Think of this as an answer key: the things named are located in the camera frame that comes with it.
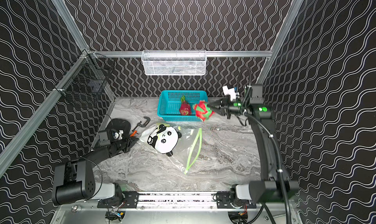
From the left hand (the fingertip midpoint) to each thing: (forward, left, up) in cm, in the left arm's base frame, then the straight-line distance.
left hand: (141, 136), depth 88 cm
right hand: (+1, -37, +30) cm, 48 cm away
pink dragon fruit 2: (+1, -35, +26) cm, 43 cm away
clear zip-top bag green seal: (-6, -23, +5) cm, 24 cm away
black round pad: (+10, +20, -3) cm, 23 cm away
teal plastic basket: (+36, -10, -9) cm, 38 cm away
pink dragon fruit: (+25, -24, 0) cm, 35 cm away
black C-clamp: (+15, +7, -8) cm, 18 cm away
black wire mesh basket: (+29, +40, +17) cm, 53 cm away
